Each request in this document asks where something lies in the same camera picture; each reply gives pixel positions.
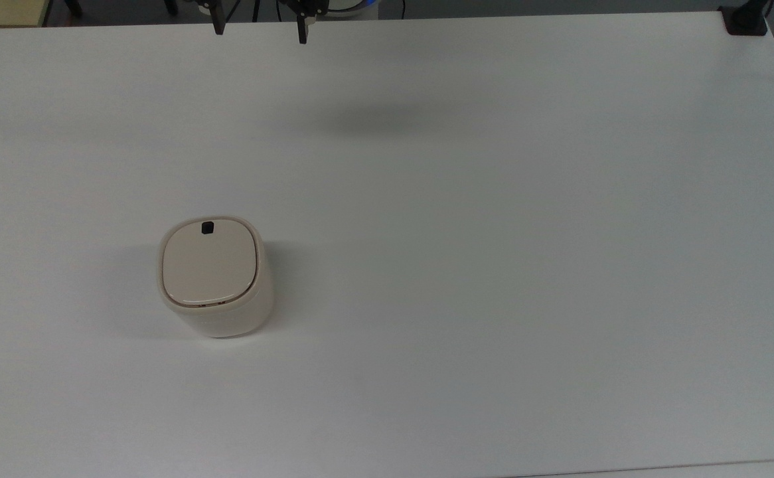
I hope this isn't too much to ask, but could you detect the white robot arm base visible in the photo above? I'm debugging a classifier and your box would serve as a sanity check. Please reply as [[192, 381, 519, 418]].
[[328, 0, 381, 19]]

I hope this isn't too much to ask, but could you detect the black Franka gripper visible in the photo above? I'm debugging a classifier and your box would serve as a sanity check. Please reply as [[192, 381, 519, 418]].
[[191, 0, 329, 45]]

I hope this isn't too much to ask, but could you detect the beige trash bin lid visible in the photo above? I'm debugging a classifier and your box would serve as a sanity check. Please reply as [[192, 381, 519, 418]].
[[162, 220, 259, 307]]

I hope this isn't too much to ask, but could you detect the black table clamp mount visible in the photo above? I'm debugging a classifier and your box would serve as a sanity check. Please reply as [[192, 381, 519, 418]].
[[718, 0, 774, 37]]

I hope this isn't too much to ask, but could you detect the beige desktop trash bin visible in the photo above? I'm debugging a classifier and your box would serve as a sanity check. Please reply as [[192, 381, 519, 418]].
[[156, 214, 275, 339]]

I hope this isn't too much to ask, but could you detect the light wooden cabinet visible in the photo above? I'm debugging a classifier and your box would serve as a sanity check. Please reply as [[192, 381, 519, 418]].
[[0, 0, 54, 29]]

